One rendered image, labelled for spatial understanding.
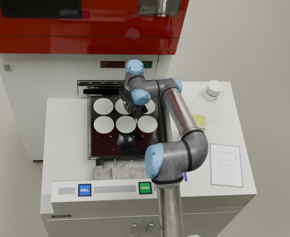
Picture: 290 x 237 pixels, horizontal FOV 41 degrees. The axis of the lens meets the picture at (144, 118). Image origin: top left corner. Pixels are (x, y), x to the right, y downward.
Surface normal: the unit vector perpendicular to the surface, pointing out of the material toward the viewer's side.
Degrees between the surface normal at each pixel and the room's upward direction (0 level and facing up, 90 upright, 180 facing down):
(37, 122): 90
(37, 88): 90
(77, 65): 90
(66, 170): 0
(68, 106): 0
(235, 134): 0
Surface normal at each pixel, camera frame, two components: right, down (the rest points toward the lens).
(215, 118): 0.11, -0.53
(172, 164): 0.26, 0.15
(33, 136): 0.08, 0.85
